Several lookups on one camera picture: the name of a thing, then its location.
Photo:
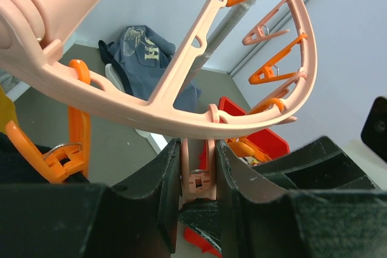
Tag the pink clothes peg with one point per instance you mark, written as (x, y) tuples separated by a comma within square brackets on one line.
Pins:
[(198, 184)]

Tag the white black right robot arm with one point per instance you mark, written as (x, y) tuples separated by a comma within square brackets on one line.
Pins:
[(374, 133)]

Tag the blue grey sweatshirt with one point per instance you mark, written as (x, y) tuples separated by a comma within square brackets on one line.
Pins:
[(140, 57)]

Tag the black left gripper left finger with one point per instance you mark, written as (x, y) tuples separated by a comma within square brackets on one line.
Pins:
[(137, 217)]

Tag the pink round clip hanger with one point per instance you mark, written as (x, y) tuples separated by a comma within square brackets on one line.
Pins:
[(33, 33)]

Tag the red plastic bin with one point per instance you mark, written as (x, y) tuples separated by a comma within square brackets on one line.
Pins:
[(266, 140)]

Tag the yellow hanging sock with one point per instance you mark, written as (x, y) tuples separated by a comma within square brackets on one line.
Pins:
[(7, 111)]

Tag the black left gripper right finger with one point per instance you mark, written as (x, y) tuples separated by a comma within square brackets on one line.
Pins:
[(313, 202)]

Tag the orange peg near bin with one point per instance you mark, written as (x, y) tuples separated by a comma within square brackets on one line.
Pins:
[(241, 147)]

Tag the silver clothes rack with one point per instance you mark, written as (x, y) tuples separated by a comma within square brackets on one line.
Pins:
[(211, 49)]

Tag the orange clothes peg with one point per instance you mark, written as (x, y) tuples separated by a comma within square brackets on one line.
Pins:
[(64, 160)]

